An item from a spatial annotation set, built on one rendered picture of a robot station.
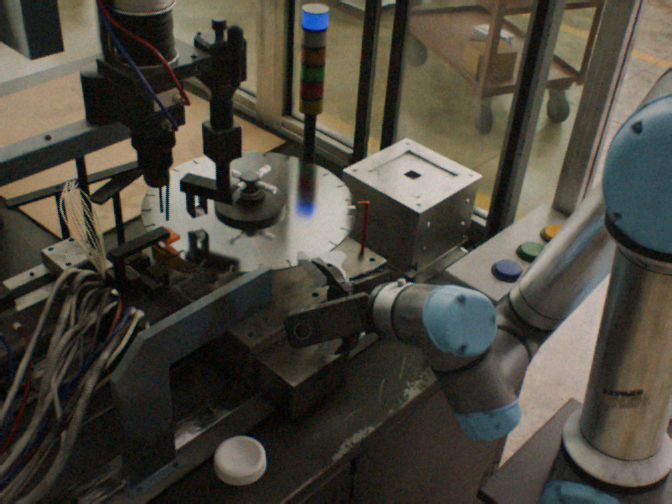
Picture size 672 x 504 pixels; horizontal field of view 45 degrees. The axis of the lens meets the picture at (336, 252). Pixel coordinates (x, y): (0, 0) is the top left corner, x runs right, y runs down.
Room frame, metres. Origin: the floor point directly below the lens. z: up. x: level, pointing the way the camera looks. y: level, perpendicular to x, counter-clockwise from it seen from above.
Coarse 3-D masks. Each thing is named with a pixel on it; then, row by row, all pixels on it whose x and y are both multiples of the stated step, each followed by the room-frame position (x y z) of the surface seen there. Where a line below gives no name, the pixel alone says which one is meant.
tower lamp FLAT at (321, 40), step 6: (306, 30) 1.32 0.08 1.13; (324, 30) 1.32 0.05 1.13; (306, 36) 1.32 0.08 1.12; (312, 36) 1.31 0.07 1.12; (318, 36) 1.31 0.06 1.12; (324, 36) 1.32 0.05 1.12; (306, 42) 1.32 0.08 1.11; (312, 42) 1.31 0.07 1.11; (318, 42) 1.31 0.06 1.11; (324, 42) 1.32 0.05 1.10; (312, 48) 1.31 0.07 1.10; (318, 48) 1.31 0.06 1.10
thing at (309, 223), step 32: (256, 160) 1.17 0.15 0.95; (288, 160) 1.18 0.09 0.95; (288, 192) 1.08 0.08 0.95; (320, 192) 1.09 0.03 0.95; (160, 224) 0.97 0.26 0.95; (192, 224) 0.98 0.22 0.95; (224, 224) 0.98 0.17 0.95; (288, 224) 0.99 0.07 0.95; (320, 224) 1.00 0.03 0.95; (352, 224) 1.01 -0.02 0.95; (192, 256) 0.90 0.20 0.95; (224, 256) 0.90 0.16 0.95; (256, 256) 0.91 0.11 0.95; (288, 256) 0.92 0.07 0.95
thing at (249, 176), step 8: (264, 168) 1.07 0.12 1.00; (232, 176) 1.05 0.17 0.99; (240, 176) 1.04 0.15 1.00; (248, 176) 1.04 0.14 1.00; (256, 176) 1.04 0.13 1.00; (240, 184) 1.02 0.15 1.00; (248, 184) 1.02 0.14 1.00; (256, 184) 1.03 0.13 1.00; (264, 184) 1.02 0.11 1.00; (248, 192) 1.02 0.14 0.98; (256, 192) 1.03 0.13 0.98; (272, 192) 1.01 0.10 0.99
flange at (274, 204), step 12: (240, 192) 1.03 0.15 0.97; (264, 192) 1.04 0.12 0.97; (276, 192) 1.06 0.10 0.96; (216, 204) 1.02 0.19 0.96; (240, 204) 1.02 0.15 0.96; (252, 204) 1.02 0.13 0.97; (264, 204) 1.03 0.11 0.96; (276, 204) 1.03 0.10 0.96; (228, 216) 0.99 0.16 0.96; (240, 216) 0.99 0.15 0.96; (252, 216) 0.99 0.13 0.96; (264, 216) 1.00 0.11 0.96; (276, 216) 1.01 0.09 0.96
